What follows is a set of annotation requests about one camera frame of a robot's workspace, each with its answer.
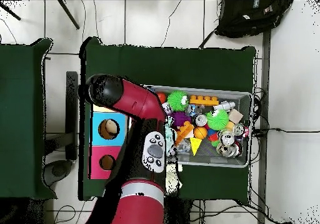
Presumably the black rod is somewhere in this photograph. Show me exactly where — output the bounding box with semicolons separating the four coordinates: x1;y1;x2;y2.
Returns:
0;2;21;21
57;0;81;30

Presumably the green spiky ball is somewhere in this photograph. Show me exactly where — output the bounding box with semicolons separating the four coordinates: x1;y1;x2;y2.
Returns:
166;91;189;113
206;108;230;131

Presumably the purple spiky ball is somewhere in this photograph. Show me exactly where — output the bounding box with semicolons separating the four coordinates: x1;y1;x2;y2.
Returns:
171;112;192;128

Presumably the black backpack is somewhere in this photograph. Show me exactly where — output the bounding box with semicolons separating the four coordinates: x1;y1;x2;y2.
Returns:
214;0;294;39

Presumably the black flat panel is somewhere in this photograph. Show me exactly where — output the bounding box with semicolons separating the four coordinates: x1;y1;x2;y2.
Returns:
65;71;79;161

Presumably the green cloth side table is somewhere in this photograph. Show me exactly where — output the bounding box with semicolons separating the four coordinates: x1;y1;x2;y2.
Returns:
0;38;58;200

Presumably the grey stand base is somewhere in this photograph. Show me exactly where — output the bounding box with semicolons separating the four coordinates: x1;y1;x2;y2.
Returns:
43;160;73;187

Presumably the wooden box with three holes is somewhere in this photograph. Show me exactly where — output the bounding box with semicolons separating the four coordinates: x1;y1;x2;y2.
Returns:
89;104;129;180

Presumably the silver wire mesh bin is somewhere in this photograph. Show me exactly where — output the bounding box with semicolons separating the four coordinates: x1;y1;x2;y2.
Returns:
144;84;253;168

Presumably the cream knitted cloth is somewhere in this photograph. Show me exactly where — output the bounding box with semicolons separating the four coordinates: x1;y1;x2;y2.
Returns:
166;163;184;195

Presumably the black floor cable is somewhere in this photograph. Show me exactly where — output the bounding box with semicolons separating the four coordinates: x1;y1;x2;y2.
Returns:
252;127;320;135

